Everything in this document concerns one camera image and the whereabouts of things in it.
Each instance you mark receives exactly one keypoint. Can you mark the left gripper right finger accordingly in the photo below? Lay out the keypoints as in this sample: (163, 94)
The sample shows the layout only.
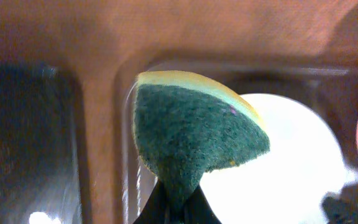
(197, 209)

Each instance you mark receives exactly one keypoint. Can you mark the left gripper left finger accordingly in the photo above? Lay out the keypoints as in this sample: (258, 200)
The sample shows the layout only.
(156, 210)

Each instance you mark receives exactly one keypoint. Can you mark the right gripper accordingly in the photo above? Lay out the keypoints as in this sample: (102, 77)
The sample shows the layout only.
(342, 208)

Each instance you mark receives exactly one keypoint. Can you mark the pale green plate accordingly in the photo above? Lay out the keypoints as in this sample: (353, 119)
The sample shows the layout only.
(287, 184)

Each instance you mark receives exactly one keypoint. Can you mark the green yellow sponge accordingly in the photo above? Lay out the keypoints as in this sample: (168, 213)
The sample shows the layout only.
(185, 125)

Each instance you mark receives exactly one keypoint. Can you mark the brown serving tray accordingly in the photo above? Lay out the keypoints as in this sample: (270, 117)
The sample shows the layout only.
(329, 89)

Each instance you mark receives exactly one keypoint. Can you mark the black plastic tray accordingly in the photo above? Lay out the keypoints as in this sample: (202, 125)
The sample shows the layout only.
(38, 166)

